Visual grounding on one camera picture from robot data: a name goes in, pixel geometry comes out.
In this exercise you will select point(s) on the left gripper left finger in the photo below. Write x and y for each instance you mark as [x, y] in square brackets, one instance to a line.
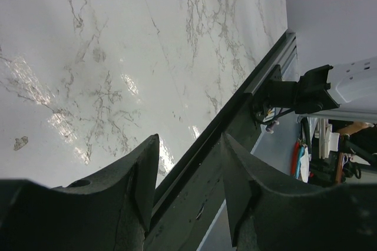
[108, 210]

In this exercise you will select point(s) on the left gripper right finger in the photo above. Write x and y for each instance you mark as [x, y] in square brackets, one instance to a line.
[269, 210]

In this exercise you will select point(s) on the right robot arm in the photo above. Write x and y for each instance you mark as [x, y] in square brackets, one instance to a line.
[324, 88]

